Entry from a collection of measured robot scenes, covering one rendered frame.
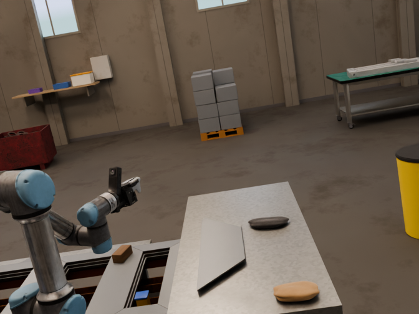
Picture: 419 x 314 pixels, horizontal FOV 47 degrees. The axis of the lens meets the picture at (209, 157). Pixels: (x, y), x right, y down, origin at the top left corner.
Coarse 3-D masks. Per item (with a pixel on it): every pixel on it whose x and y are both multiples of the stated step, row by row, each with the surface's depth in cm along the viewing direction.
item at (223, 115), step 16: (192, 80) 862; (208, 80) 862; (224, 80) 901; (208, 96) 869; (224, 96) 869; (208, 112) 877; (224, 112) 877; (208, 128) 885; (224, 128) 885; (240, 128) 884
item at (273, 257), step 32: (224, 192) 284; (256, 192) 275; (288, 192) 266; (192, 224) 245; (288, 224) 225; (192, 256) 210; (256, 256) 200; (288, 256) 196; (192, 288) 184; (224, 288) 180; (256, 288) 176; (320, 288) 169
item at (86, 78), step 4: (84, 72) 1034; (88, 72) 1010; (72, 76) 1013; (76, 76) 1012; (80, 76) 1012; (84, 76) 1013; (88, 76) 1013; (92, 76) 1036; (72, 80) 1015; (76, 80) 1015; (80, 80) 1015; (84, 80) 1015; (88, 80) 1015; (92, 80) 1030; (72, 84) 1017; (76, 84) 1017; (80, 84) 1017; (84, 84) 1017
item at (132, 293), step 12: (144, 252) 268; (156, 252) 267; (168, 252) 267; (72, 264) 271; (84, 264) 270; (96, 264) 269; (144, 264) 260; (0, 276) 273; (12, 276) 273; (24, 276) 272; (132, 288) 233; (132, 300) 225
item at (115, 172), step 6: (114, 168) 184; (120, 168) 185; (114, 174) 183; (120, 174) 184; (108, 180) 184; (114, 180) 183; (120, 180) 184; (108, 186) 184; (114, 186) 182; (120, 186) 183; (114, 192) 182; (120, 192) 183
